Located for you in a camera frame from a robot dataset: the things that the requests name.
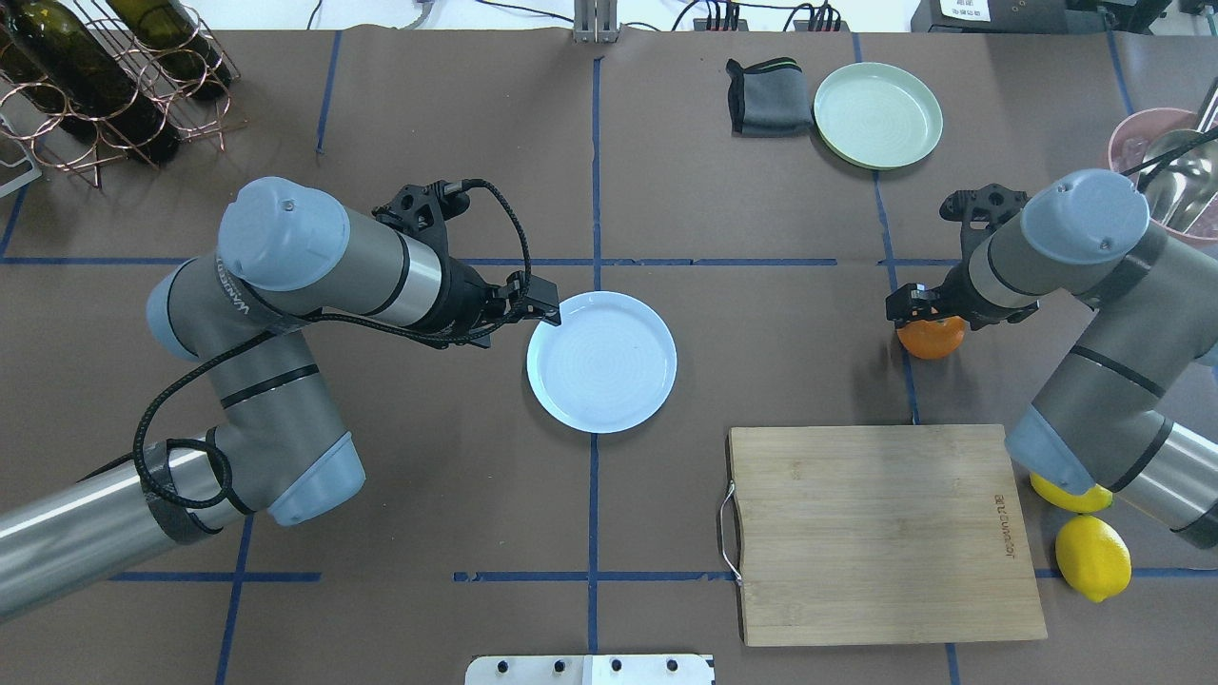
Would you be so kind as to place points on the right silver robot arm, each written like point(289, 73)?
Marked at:
point(1096, 420)

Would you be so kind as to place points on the light green plate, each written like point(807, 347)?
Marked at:
point(877, 116)

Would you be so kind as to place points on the grey folded cloth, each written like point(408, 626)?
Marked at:
point(769, 100)

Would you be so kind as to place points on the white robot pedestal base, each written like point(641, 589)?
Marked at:
point(593, 669)

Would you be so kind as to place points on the copper wire bottle rack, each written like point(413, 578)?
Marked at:
point(40, 130)

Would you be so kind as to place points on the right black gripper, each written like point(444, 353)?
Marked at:
point(955, 297)

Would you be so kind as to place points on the pink bowl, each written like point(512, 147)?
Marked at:
point(1134, 134)

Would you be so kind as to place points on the yellow lemon outer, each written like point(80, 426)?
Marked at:
point(1092, 558)

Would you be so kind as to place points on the dark wine bottle front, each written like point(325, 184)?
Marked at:
point(98, 88)

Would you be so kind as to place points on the orange fruit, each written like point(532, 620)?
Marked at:
point(932, 340)

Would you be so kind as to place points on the aluminium frame post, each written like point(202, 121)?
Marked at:
point(596, 21)

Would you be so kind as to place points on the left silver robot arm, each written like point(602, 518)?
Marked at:
point(253, 427)

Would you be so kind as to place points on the bamboo cutting board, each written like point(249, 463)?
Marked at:
point(880, 535)

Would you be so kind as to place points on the dark wine bottle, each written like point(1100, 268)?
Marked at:
point(98, 88)
point(183, 52)

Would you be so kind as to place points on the light blue plate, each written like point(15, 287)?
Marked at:
point(608, 367)

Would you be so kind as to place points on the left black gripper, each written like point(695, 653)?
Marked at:
point(463, 295)

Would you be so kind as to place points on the dark wine bottle rear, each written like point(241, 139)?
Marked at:
point(183, 52)

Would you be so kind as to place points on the yellow lemon near board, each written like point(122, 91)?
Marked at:
point(1095, 499)

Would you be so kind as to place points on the metal scoop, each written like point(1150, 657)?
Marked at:
point(1179, 178)

